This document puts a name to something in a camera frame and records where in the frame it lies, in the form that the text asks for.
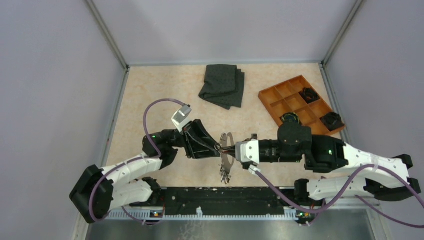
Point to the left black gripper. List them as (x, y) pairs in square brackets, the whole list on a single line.
[(198, 142)]

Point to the metal key holder plate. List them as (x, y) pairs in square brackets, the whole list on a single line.
[(226, 143)]

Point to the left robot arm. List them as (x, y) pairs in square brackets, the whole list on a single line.
[(100, 190)]

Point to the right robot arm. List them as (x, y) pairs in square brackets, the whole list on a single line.
[(366, 174)]

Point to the blue yellow rolled tie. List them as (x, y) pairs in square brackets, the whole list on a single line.
[(290, 117)]

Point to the silver key pair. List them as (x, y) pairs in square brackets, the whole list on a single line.
[(225, 176)]

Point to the orange compartment tray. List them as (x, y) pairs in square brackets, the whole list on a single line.
[(284, 97)]

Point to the black rolled belt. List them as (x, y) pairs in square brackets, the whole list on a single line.
[(309, 95)]

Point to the dark grey folded cloth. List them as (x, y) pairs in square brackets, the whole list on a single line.
[(224, 86)]

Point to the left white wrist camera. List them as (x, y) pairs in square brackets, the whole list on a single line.
[(181, 117)]

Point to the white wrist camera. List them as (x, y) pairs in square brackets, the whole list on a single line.
[(181, 117), (248, 152)]

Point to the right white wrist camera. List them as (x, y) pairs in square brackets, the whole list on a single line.
[(248, 152)]

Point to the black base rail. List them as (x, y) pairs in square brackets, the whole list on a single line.
[(217, 201)]

